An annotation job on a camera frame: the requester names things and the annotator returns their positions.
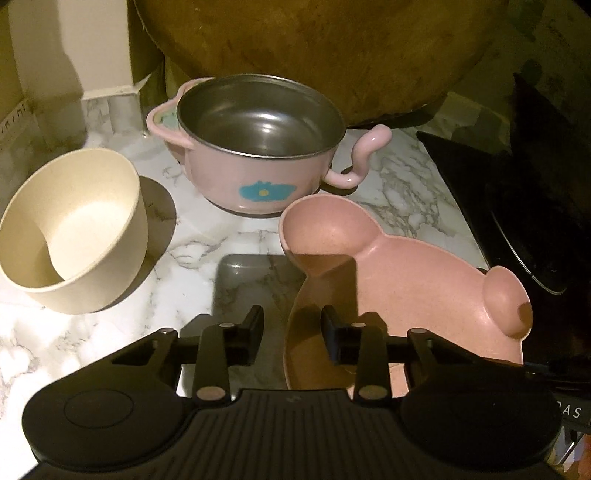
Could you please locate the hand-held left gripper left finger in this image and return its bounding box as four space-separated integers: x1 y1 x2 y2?
111 305 265 403

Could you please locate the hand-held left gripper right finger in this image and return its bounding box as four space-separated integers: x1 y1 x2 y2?
321 305 467 401

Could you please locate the pink bear-shaped plate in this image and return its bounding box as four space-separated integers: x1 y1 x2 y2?
278 194 534 403

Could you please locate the cream bowl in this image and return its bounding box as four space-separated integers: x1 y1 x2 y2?
0 148 149 315

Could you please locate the pink steel bowl with handles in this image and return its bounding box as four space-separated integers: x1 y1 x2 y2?
145 76 393 214

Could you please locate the black cooktop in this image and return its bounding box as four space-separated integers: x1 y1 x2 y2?
416 74 591 361

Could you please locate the round wooden cutting board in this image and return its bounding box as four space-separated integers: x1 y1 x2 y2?
131 0 527 129

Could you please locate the white patterned trim strip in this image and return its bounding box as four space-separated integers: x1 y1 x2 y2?
0 97 35 139

